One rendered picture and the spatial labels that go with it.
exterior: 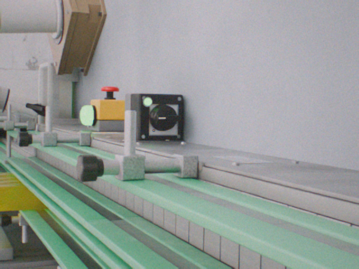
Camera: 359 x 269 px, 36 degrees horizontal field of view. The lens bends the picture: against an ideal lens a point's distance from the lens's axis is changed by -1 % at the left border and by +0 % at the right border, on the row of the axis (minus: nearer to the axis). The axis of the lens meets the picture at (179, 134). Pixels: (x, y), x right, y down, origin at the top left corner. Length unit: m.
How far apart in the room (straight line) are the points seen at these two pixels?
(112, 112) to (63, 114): 0.50
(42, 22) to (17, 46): 3.78
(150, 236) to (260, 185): 0.21
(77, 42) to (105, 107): 0.34
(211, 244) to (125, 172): 0.12
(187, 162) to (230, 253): 0.11
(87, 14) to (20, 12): 0.18
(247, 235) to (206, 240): 0.25
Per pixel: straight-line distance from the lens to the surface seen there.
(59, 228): 1.15
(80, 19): 1.44
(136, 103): 0.93
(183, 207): 0.44
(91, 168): 0.57
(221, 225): 0.39
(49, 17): 1.51
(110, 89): 1.22
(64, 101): 1.69
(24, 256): 1.43
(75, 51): 1.52
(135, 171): 0.58
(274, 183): 0.49
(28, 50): 5.29
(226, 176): 0.56
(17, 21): 1.49
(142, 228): 0.70
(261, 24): 0.76
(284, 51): 0.70
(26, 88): 5.27
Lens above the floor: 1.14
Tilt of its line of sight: 24 degrees down
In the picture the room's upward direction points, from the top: 90 degrees counter-clockwise
